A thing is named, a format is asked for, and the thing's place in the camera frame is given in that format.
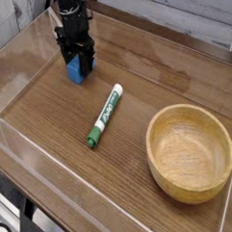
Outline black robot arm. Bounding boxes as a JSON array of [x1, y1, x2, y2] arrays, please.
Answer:
[[55, 0, 95, 79]]

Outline green dry erase marker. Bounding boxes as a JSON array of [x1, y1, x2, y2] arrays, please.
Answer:
[[87, 84, 123, 148]]

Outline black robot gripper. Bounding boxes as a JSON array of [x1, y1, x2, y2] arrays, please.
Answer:
[[55, 3, 95, 76]]

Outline clear acrylic barrier wall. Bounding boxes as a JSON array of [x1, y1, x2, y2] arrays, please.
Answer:
[[0, 117, 153, 232]]

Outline blue rectangular block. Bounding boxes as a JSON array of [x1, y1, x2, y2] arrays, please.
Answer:
[[66, 56, 86, 85]]

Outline brown wooden bowl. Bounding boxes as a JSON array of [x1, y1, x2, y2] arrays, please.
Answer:
[[145, 104, 232, 204]]

